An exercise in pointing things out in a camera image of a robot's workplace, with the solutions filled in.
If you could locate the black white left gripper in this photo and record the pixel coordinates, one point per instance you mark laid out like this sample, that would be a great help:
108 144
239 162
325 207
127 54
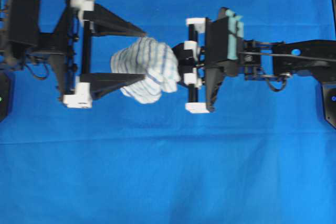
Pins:
78 92

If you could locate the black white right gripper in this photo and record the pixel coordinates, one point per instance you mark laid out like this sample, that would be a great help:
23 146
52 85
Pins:
207 48

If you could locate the white blue-striped towel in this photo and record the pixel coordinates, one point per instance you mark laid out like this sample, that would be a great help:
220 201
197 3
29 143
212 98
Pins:
156 61

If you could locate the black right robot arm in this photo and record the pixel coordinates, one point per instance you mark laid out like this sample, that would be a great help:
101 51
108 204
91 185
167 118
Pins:
274 63

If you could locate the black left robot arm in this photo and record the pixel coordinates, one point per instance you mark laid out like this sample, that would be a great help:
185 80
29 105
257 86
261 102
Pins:
17 56

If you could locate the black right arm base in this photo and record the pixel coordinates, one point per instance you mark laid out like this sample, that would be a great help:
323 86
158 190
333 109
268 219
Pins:
326 105

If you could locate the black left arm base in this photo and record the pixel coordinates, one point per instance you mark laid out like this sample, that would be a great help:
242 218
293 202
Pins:
6 96

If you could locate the blue table cloth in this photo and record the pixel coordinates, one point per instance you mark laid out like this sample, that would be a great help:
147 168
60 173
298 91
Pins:
261 157

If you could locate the black teal right wrist camera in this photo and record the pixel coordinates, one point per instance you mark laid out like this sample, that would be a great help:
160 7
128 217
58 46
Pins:
235 32

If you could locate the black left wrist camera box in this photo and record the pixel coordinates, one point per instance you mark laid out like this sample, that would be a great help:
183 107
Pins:
22 22

